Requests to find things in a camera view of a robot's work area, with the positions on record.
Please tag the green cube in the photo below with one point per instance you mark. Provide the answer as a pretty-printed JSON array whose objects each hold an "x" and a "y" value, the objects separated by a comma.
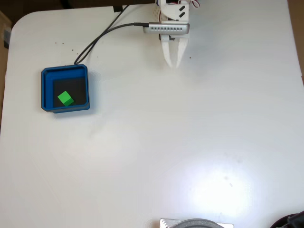
[{"x": 64, "y": 97}]

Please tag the blue plastic box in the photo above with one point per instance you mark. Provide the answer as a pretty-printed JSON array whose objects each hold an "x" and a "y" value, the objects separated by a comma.
[{"x": 46, "y": 90}]

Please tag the brown cardboard box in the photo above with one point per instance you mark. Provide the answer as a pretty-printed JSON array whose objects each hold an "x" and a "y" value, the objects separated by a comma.
[{"x": 2, "y": 71}]

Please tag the white perforated table clamp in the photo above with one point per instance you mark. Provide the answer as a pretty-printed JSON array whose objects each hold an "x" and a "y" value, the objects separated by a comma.
[{"x": 156, "y": 14}]

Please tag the black tape piece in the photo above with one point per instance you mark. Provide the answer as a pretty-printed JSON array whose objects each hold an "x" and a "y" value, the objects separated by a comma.
[{"x": 117, "y": 9}]

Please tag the silver metal plate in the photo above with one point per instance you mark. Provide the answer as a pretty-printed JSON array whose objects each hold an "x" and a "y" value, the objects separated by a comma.
[{"x": 166, "y": 223}]

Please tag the grey round stand base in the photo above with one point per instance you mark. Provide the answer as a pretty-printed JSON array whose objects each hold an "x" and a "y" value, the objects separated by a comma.
[{"x": 199, "y": 223}]

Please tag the black round object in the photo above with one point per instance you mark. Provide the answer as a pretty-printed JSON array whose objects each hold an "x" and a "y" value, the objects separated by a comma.
[{"x": 289, "y": 222}]

